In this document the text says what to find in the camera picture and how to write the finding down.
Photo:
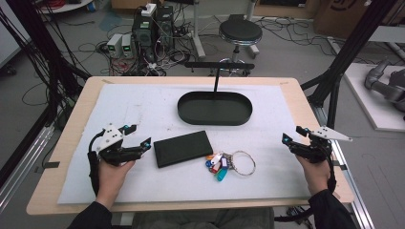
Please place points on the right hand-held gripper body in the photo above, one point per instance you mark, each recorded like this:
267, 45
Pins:
315, 149

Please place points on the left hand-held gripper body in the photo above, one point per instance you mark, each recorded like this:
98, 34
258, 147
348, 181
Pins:
110, 136

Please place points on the black wallet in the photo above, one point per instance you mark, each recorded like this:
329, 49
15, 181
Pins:
183, 149

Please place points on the black oval tray with stand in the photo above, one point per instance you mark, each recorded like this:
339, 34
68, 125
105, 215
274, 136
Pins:
213, 109

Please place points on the person's right hand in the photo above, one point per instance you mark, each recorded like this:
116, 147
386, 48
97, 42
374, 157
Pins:
315, 175

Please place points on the person's left hand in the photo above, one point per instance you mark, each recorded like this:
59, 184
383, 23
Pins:
110, 181

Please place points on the black tape strip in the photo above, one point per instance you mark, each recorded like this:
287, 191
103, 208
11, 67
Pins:
340, 166
51, 165

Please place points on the white foam mat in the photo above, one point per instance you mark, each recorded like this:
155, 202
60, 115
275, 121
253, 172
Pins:
178, 187

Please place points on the white platform board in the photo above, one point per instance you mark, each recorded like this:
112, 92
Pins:
366, 101

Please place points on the grey bench power supply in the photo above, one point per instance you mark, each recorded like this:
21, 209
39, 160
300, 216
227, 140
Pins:
114, 44
127, 44

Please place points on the person's legs grey trousers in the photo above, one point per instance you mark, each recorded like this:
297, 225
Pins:
203, 219

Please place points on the black slim computer tower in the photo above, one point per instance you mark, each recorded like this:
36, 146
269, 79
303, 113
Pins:
165, 25

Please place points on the white desk leg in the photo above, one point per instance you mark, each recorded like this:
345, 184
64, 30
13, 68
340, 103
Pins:
198, 35

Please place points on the black round stool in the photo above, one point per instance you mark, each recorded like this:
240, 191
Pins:
240, 30

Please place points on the white power adapter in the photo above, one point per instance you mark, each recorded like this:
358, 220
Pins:
148, 9

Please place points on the cardboard box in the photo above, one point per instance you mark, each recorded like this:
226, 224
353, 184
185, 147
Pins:
344, 16

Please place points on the aluminium rail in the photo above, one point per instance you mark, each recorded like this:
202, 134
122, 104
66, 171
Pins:
22, 168
356, 197

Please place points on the black metal frame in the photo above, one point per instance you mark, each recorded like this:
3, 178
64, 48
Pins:
347, 51

